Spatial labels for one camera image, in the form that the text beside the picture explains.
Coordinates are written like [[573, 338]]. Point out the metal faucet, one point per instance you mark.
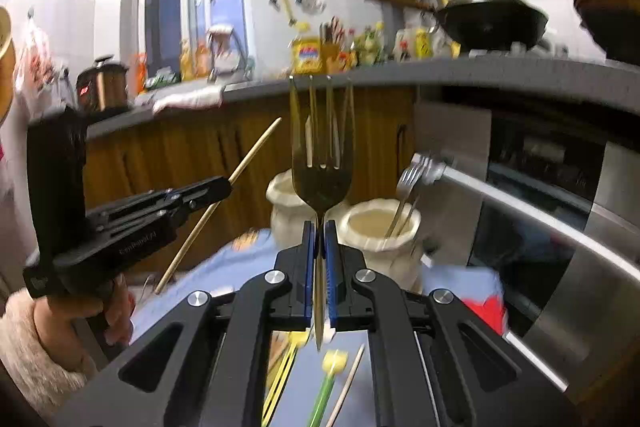
[[242, 57]]

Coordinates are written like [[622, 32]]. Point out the stainless built-in oven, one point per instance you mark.
[[540, 167]]

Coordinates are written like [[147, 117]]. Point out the hanging plastic bag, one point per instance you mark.
[[40, 57]]

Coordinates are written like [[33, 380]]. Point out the yellow tulip green spoon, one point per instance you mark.
[[332, 364]]

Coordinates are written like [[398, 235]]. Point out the white dish cloth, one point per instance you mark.
[[187, 101]]

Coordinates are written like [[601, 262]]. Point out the wooden base cabinet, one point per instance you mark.
[[150, 157]]

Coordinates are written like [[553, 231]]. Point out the brown pot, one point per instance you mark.
[[610, 22]]

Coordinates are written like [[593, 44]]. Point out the person's left hand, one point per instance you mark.
[[120, 312]]

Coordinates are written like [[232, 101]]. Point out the person's left forearm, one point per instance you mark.
[[35, 352]]

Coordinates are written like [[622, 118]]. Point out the yellow dish soap bottle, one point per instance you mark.
[[202, 61], [187, 62]]

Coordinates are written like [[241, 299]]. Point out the cream ceramic utensil holder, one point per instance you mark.
[[380, 252]]

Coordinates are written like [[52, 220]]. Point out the yellow knife block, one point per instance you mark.
[[331, 54]]

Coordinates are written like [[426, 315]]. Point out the yellow cooking oil bottle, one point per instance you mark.
[[306, 56]]

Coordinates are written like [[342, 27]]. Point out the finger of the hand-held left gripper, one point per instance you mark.
[[200, 191], [187, 211]]

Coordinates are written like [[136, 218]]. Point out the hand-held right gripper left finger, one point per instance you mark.
[[310, 272]]

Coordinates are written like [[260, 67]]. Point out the white cloth faucet cover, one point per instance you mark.
[[222, 44]]

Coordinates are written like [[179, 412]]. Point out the gold metal fork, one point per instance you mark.
[[322, 187]]

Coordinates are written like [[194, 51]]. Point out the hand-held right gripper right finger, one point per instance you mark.
[[331, 277]]

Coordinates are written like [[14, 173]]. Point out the green box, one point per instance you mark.
[[161, 80]]

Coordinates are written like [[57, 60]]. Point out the orange spray bottle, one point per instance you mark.
[[139, 74]]

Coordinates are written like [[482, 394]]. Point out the electric pressure cooker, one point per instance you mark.
[[102, 84]]

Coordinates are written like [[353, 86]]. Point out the silver metal fork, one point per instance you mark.
[[410, 179]]

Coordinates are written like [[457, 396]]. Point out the cartoon printed blue cloth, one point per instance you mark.
[[225, 272]]

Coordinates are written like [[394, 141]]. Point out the grey speckled countertop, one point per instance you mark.
[[450, 72]]

